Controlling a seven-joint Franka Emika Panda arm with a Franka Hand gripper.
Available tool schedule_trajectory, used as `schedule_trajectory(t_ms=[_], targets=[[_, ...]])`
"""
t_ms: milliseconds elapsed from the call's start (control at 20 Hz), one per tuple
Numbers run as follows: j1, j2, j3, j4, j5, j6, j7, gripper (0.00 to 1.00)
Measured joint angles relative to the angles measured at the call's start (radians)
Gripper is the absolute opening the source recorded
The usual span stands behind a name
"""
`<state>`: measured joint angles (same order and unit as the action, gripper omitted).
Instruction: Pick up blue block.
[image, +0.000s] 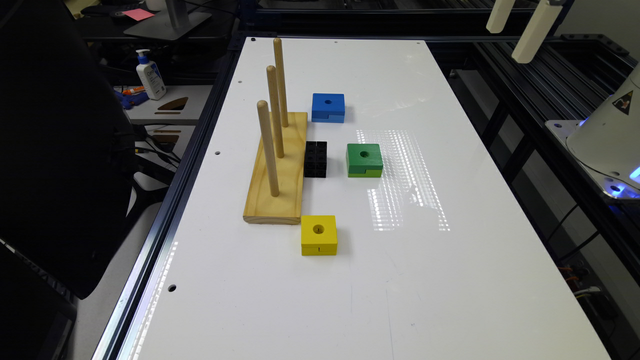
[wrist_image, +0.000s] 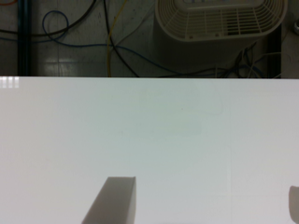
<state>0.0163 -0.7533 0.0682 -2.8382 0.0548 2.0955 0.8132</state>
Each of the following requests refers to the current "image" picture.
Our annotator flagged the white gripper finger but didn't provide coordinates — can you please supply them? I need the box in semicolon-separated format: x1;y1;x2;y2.
486;0;515;34
512;0;564;64

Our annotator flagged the middle wooden peg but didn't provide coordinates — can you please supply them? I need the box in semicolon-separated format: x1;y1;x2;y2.
266;65;284;158

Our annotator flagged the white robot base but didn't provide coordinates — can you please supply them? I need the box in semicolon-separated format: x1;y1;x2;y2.
545;68;639;201

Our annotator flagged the front wooden peg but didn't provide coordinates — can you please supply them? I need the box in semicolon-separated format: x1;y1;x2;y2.
257;100;279;197

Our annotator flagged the blue tool with orange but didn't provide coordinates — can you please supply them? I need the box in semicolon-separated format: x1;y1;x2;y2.
114;86;149;110

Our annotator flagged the wooden peg base board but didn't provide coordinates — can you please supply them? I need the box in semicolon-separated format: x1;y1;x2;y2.
243;112;308;225

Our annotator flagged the black cube block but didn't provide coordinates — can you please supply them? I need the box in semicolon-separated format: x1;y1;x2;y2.
304;141;327;178

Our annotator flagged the wooden peg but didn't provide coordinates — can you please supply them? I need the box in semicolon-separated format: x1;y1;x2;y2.
273;37;289;127
266;65;284;158
257;100;279;197

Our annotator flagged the monitor stand base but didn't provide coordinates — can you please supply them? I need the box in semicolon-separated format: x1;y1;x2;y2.
123;0;211;41

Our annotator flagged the lotion pump bottle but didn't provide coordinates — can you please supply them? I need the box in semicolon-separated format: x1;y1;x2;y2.
136;49;167;100

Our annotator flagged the rear wooden peg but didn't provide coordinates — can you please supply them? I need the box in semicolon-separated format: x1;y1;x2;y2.
273;37;289;127

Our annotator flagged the green block with hole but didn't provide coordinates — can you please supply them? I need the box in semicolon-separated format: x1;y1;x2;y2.
346;143;383;177

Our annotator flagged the yellow block with hole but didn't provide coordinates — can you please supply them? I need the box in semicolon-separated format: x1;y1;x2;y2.
301;215;338;256

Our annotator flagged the blue block with hole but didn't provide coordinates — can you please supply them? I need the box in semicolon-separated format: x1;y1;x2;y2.
311;93;346;123

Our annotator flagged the pink sticky note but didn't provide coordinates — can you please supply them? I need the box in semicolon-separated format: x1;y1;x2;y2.
123;8;155;21

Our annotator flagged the black office chair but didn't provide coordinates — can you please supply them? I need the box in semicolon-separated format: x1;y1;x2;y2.
1;0;138;298

